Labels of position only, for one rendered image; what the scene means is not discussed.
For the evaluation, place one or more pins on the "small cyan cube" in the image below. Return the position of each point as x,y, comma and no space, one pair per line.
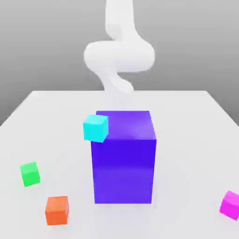
95,129

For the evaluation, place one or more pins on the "small green cube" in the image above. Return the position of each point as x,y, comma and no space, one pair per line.
30,174

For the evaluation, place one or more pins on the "small magenta cube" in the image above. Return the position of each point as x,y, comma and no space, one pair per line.
230,205

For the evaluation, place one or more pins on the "small orange cube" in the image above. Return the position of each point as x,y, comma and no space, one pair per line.
57,211

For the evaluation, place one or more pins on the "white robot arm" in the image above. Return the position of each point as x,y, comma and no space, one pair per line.
119,56

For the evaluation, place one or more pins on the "large purple box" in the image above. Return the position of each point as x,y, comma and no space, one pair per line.
123,168

